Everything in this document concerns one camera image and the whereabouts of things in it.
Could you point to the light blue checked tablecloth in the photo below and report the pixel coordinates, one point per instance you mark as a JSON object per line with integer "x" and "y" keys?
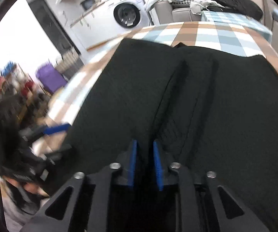
{"x": 233, "y": 21}

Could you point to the light grey garment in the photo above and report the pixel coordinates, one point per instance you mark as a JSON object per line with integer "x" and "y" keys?
{"x": 198, "y": 6}

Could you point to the black puffer jacket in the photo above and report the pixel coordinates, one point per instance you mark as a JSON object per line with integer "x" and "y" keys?
{"x": 233, "y": 1}

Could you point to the woven laundry basket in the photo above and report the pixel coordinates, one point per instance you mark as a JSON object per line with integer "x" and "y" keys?
{"x": 68, "y": 61}

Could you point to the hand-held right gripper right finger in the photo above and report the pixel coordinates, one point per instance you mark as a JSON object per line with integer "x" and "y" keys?
{"x": 158, "y": 166}

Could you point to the person's left hand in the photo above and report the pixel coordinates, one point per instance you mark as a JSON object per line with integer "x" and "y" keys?
{"x": 36, "y": 189}

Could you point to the brown blue checked tablecloth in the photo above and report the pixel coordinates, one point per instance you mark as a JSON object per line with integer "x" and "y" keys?
{"x": 201, "y": 35}

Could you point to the white washing machine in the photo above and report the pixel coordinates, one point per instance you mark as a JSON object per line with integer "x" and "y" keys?
{"x": 128, "y": 12}

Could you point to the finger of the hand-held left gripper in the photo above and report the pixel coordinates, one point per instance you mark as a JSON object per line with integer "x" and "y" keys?
{"x": 61, "y": 149}
{"x": 56, "y": 128}

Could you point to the purple bag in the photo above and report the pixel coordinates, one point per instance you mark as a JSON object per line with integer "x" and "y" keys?
{"x": 50, "y": 77}

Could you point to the wooden storage shelf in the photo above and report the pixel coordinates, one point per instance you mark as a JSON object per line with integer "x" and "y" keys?
{"x": 13, "y": 84}

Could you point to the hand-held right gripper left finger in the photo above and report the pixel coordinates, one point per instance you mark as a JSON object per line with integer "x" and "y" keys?
{"x": 133, "y": 164}

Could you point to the black cooking pot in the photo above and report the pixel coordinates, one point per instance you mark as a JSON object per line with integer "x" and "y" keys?
{"x": 88, "y": 3}

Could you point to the grey sofa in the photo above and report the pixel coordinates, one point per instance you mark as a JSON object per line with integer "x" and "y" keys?
{"x": 177, "y": 12}

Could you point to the white base cabinets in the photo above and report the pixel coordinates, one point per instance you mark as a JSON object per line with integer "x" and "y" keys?
{"x": 93, "y": 29}

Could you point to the houndstooth cushion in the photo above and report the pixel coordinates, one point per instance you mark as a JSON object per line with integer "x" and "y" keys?
{"x": 181, "y": 2}

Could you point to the black knit sweater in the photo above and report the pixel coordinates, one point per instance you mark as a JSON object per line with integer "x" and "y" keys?
{"x": 177, "y": 101}

